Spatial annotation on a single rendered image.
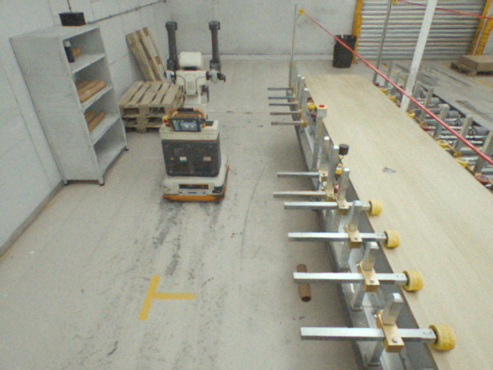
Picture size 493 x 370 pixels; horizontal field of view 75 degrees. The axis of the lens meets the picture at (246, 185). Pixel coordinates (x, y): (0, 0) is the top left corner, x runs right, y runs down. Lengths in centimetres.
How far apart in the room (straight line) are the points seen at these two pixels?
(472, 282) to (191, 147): 239
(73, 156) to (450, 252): 348
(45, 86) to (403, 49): 876
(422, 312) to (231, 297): 143
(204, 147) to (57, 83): 150
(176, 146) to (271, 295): 161
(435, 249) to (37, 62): 344
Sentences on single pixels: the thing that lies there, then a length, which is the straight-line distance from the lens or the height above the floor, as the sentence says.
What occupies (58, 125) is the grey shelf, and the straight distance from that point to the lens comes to 383.
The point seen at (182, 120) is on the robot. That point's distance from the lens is 297.
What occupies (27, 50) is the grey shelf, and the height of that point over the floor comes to 145.
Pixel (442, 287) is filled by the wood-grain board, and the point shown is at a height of 90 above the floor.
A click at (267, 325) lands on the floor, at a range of 240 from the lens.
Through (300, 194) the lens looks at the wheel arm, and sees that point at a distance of 204.
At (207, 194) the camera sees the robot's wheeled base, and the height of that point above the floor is 12.
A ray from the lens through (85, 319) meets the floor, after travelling 268.
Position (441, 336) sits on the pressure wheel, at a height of 98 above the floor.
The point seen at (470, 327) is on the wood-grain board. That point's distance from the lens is 156.
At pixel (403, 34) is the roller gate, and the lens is 1024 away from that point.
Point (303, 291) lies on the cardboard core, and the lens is 250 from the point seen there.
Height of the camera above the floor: 201
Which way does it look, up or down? 33 degrees down
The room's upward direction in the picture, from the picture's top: straight up
